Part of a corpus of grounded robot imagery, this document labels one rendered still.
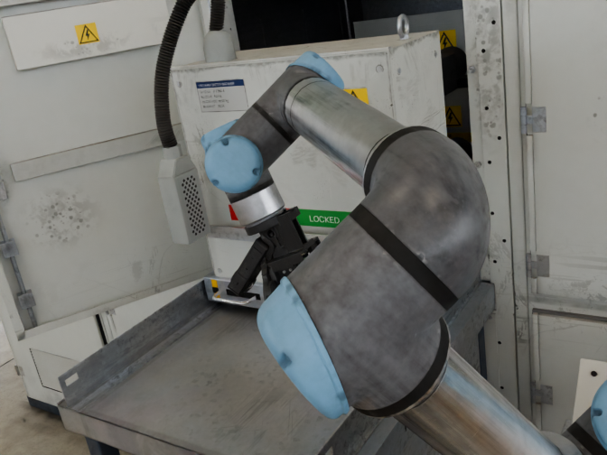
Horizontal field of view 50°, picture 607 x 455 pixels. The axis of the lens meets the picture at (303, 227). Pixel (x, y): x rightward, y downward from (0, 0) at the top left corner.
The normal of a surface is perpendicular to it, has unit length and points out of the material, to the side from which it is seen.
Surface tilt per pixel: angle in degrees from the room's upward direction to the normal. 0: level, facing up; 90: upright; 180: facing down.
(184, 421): 0
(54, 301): 90
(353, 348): 83
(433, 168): 25
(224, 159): 79
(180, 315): 90
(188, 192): 90
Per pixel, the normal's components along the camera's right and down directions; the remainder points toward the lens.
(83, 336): -0.53, 0.37
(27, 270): 0.47, 0.24
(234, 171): 0.06, 0.15
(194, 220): 0.84, 0.07
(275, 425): -0.15, -0.93
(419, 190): -0.13, -0.58
